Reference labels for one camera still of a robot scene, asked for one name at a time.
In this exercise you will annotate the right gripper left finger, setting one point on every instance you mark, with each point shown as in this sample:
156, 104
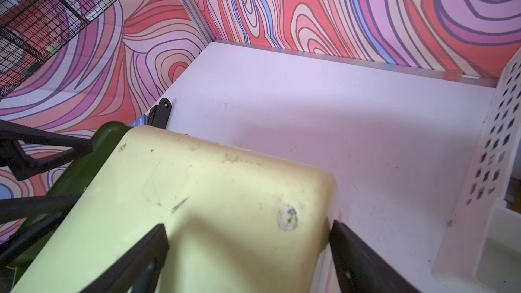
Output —
138, 270

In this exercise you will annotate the left black wire basket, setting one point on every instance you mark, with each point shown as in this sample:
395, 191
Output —
33, 31

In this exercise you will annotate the blue card pack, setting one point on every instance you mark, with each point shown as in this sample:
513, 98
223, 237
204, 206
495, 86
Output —
141, 121

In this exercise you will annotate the green drawer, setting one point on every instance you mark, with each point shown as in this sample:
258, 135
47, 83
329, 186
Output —
75, 180

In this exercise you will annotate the white file organizer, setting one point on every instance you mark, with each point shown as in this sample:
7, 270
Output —
480, 251

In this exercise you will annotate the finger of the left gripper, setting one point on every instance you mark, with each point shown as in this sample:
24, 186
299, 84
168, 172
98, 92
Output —
27, 151
44, 213

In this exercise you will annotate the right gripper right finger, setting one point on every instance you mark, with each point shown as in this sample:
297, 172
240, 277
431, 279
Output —
359, 268

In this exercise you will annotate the green drawer cabinet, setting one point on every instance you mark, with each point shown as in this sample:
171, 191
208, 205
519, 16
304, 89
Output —
236, 220

